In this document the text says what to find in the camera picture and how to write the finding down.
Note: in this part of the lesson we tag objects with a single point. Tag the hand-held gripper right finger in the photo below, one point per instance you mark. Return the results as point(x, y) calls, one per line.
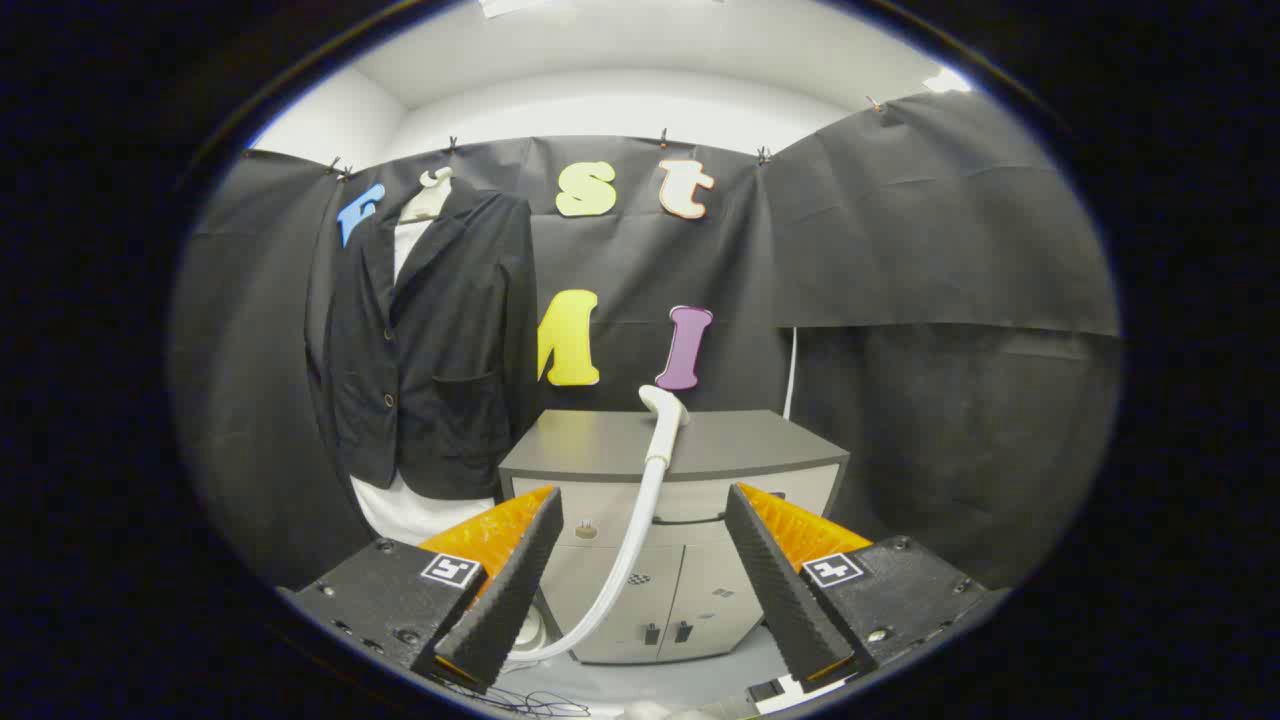
point(780, 590)

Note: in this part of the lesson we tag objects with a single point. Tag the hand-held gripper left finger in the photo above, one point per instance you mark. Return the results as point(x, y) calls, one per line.
point(510, 590)

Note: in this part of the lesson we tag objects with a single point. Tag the white shirt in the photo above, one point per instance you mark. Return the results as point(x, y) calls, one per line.
point(410, 510)

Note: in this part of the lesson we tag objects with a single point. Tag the black suit jacket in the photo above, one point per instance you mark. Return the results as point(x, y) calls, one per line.
point(450, 330)

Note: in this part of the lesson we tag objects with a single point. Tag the grey cabinet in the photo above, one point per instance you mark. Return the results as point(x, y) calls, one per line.
point(600, 445)

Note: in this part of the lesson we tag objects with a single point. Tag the black backdrop cloth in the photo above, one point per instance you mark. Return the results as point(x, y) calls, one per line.
point(900, 250)

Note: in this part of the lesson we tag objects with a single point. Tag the white plastic hanger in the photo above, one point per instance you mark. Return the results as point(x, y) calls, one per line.
point(428, 200)

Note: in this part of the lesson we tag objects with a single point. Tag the row of small black clips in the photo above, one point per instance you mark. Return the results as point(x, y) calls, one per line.
point(662, 137)

